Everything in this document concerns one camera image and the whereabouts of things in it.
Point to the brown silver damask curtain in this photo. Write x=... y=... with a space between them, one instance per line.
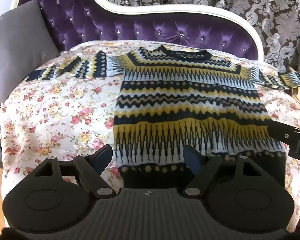
x=240 y=0

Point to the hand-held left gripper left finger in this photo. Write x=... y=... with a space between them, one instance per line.
x=102 y=158

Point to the grey cushion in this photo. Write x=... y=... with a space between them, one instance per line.
x=15 y=42

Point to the floral print blanket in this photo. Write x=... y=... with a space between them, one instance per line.
x=52 y=105

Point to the purple tufted white-framed sofa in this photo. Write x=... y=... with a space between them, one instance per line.
x=140 y=30

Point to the yellow navy patterned knit sweater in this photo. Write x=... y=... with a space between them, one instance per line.
x=177 y=92

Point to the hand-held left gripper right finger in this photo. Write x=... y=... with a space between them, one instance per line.
x=192 y=158

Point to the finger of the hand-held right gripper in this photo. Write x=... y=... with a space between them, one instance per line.
x=292 y=136

